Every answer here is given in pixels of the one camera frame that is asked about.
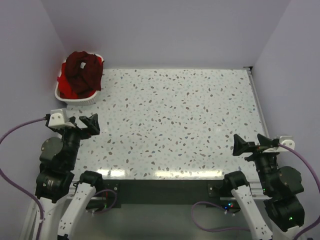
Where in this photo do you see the dark red t shirt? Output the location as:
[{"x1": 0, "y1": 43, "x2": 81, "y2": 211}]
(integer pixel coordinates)
[{"x1": 64, "y1": 51, "x2": 103, "y2": 99}]

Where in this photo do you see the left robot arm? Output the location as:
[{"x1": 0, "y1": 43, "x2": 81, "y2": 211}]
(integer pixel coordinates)
[{"x1": 33, "y1": 109, "x2": 100, "y2": 240}]

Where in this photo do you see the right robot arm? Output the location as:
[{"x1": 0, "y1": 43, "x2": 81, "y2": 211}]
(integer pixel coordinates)
[{"x1": 219, "y1": 134, "x2": 305, "y2": 240}]

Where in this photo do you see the white plastic laundry basket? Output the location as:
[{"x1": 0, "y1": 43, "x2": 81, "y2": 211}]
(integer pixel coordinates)
[{"x1": 54, "y1": 52, "x2": 105, "y2": 106}]

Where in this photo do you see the bright red t shirt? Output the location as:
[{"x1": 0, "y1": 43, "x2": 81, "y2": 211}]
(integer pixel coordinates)
[{"x1": 57, "y1": 55, "x2": 104, "y2": 100}]

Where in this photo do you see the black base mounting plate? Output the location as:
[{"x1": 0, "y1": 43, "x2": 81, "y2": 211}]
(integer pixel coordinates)
[{"x1": 86, "y1": 177, "x2": 250, "y2": 213}]

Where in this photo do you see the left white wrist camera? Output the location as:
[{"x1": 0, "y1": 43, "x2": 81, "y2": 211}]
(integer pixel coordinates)
[{"x1": 48, "y1": 108, "x2": 74, "y2": 130}]

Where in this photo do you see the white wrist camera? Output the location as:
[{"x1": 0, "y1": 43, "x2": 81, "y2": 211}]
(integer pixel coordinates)
[
  {"x1": 263, "y1": 135, "x2": 296, "y2": 153},
  {"x1": 48, "y1": 108, "x2": 74, "y2": 130}
]

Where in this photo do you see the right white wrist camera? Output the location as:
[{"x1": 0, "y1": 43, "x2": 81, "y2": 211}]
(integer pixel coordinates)
[{"x1": 263, "y1": 135, "x2": 296, "y2": 153}]

